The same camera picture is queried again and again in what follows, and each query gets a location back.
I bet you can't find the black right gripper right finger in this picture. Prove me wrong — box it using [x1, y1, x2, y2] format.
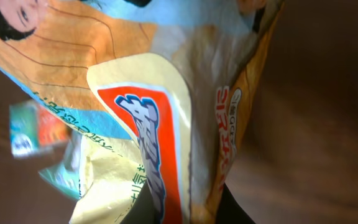
[215, 184, 255, 224]

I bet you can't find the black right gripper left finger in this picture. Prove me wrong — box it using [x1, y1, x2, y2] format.
[121, 183, 155, 224]

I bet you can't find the mint green wipes pouch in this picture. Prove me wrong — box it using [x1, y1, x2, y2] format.
[39, 131, 82, 201]

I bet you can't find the cream wet wipes bag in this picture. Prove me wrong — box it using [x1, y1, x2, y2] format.
[0, 0, 283, 223]

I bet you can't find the orange Kleenex tissue pack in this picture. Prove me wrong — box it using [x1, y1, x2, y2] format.
[37, 106, 70, 147]

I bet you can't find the teal Kleenex tissue pack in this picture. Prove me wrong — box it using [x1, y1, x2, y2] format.
[9, 100, 39, 159]

